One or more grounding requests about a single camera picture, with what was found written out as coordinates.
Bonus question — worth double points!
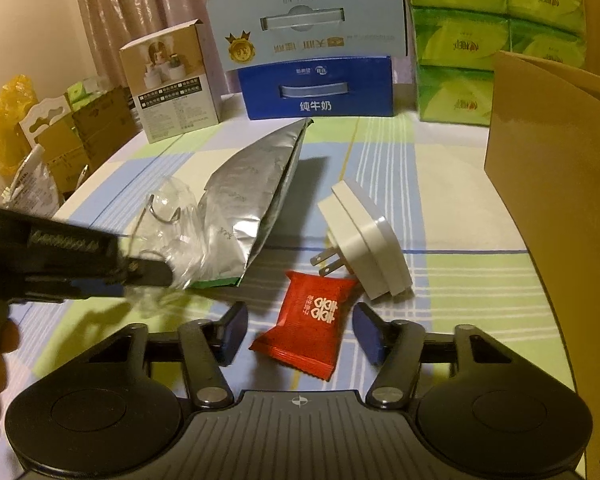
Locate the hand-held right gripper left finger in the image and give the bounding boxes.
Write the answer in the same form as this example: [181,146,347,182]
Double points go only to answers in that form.
[87,301,250,408]

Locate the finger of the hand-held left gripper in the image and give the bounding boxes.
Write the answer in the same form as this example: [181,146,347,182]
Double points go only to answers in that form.
[10,280,127,307]
[121,255,175,289]

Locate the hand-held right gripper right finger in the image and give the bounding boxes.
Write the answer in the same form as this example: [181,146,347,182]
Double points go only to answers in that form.
[352,301,513,408]

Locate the clear plastic hook package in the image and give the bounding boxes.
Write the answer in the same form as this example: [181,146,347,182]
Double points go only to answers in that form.
[129,176,212,292]

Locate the red snack packet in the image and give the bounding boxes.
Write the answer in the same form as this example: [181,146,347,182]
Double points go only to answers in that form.
[249,269,359,382]

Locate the brown cardboard box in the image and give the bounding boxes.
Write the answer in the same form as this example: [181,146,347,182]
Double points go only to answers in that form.
[482,50,600,480]

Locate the checked cloth covered desktop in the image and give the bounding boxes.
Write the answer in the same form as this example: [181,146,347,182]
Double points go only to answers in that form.
[5,109,581,413]

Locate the white printed plastic bag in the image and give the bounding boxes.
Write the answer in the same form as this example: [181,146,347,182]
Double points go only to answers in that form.
[0,143,64,219]

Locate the white plug adapter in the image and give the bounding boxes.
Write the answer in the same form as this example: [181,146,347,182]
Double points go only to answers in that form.
[309,178,414,302]

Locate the white scalloped cardboard piece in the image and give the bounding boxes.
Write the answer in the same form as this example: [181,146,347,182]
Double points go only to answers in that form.
[18,98,74,152]

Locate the silver foil bag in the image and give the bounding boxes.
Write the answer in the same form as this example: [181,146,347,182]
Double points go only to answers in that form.
[186,117,315,289]

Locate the brown cardboard storage boxes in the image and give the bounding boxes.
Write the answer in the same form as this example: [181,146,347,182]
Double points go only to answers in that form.
[42,85,144,197]

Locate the yellow plastic bag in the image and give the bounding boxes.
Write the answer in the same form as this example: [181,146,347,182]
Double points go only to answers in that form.
[0,73,46,177]

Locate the beige product box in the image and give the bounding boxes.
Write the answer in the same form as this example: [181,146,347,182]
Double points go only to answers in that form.
[118,18,222,145]

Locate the small green and white box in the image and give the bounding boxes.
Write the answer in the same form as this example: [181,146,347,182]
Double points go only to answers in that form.
[65,75,114,107]

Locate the dark blue milk carton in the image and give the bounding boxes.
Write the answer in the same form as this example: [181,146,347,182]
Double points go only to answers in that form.
[237,55,397,121]

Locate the pink curtain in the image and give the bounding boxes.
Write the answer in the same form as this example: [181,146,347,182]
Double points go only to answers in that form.
[70,0,242,107]

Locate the stack of green tissue packs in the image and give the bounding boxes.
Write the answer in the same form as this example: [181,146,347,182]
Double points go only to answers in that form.
[405,0,589,124]

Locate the light blue milk carton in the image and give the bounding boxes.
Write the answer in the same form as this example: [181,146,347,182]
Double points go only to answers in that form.
[205,0,412,72]

